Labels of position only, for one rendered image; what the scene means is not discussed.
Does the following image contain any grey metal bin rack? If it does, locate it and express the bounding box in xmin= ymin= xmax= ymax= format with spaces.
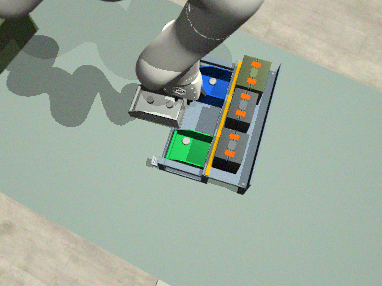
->
xmin=151 ymin=55 xmax=283 ymax=195

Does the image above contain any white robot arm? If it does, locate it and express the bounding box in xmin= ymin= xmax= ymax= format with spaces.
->
xmin=0 ymin=0 xmax=264 ymax=91

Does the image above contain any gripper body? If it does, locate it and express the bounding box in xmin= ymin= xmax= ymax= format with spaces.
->
xmin=163 ymin=70 xmax=203 ymax=101

